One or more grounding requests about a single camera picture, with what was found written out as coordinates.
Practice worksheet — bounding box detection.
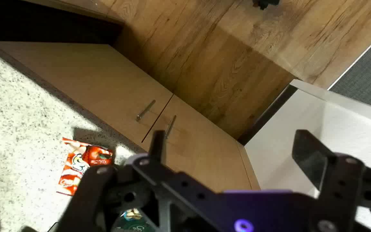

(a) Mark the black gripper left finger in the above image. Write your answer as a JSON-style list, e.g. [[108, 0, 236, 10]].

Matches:
[[58, 131, 225, 232]]

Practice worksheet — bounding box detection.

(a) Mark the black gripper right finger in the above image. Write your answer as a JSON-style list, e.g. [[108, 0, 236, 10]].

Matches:
[[291, 128, 371, 232]]

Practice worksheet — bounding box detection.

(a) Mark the red snack packet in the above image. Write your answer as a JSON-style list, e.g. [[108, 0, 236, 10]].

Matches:
[[55, 137, 117, 198]]

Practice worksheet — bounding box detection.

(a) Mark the green snack bag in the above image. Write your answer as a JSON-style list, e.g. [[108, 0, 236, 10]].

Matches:
[[112, 208, 157, 232]]

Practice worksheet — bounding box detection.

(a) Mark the dark grey floor mat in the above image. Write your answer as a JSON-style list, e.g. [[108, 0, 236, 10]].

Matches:
[[328, 25, 371, 114]]

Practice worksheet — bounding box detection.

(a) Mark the wooden lower cabinet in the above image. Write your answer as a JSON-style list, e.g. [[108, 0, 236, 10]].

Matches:
[[0, 41, 261, 193]]

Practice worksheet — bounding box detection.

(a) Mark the small black object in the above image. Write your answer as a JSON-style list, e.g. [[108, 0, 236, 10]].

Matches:
[[251, 0, 281, 11]]

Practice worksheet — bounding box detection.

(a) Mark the metal lower cabinet handle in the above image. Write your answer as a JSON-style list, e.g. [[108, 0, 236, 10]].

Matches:
[[164, 115, 178, 140], [134, 100, 157, 123]]

